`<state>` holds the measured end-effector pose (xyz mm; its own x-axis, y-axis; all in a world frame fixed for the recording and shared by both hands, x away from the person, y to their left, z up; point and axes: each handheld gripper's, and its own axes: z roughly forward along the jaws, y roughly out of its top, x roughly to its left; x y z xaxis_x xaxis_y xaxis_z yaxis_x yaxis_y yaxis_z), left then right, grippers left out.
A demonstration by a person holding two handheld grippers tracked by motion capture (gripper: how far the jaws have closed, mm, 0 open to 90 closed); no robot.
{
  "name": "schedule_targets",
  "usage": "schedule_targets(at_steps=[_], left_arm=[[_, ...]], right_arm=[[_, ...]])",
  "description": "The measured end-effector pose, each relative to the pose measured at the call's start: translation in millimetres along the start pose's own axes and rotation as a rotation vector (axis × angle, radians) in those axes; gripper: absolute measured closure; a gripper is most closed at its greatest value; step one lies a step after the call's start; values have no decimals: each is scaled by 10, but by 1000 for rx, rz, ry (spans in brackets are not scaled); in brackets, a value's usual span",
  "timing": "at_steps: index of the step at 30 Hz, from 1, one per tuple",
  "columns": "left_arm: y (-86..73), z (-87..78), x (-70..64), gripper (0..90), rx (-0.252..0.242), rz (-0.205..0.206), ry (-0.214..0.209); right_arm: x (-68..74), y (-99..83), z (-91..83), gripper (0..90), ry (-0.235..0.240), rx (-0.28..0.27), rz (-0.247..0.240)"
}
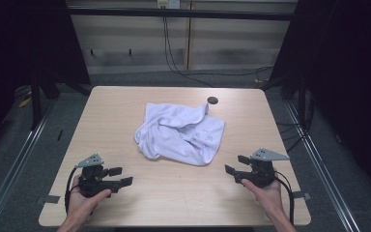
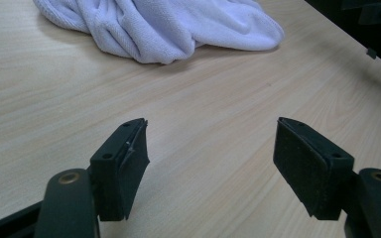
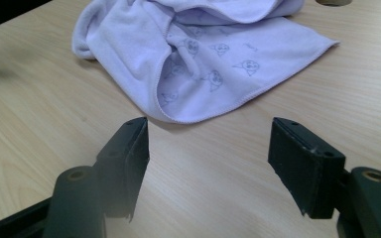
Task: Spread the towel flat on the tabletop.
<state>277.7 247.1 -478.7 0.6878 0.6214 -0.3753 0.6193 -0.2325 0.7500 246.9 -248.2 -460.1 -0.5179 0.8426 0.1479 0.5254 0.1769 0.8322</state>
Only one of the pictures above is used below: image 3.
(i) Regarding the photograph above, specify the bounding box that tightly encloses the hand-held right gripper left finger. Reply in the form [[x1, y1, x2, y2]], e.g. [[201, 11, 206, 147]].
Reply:
[[93, 116, 151, 222]]

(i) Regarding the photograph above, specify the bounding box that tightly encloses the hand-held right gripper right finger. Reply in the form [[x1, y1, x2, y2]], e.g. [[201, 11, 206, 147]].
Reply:
[[267, 116, 346, 220]]

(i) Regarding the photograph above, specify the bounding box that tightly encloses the lilac printed towel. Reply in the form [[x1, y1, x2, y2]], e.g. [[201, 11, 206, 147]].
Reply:
[[71, 0, 340, 125]]

